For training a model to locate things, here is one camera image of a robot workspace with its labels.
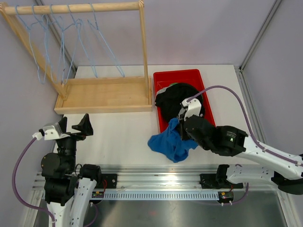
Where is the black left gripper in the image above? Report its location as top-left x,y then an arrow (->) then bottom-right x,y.
58,113 -> 93,172

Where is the blue tank top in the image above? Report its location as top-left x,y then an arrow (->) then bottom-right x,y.
147,118 -> 198,163

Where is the black tank top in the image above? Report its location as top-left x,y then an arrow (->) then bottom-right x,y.
155,83 -> 198,123

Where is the light blue hanger of grey top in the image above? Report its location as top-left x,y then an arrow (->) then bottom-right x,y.
50,5 -> 83,85

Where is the light blue hanger of black top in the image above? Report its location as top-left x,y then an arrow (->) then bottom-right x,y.
62,4 -> 98,78

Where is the light blue hanger of green top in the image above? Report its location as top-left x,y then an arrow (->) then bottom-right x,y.
32,5 -> 57,83

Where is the light blue hanger of white top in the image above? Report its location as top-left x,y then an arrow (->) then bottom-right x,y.
14,5 -> 48,85

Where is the grey tank top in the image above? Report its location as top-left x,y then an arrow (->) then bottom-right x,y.
156,87 -> 169,95

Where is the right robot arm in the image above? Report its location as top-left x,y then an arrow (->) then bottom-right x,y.
181,115 -> 303,195

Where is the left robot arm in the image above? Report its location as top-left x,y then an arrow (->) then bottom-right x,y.
41,114 -> 103,227

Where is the wooden clothes rack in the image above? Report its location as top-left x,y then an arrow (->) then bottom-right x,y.
0,0 -> 152,114

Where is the red plastic bin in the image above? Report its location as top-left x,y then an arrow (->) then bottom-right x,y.
152,69 -> 216,134

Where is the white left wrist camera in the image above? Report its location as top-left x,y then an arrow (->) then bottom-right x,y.
32,123 -> 70,140

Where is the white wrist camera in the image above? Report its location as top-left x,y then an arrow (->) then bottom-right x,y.
32,123 -> 70,140
178,98 -> 203,121

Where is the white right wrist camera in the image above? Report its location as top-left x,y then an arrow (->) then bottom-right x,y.
178,98 -> 203,121

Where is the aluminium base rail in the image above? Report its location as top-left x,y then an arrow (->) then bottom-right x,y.
32,164 -> 290,201

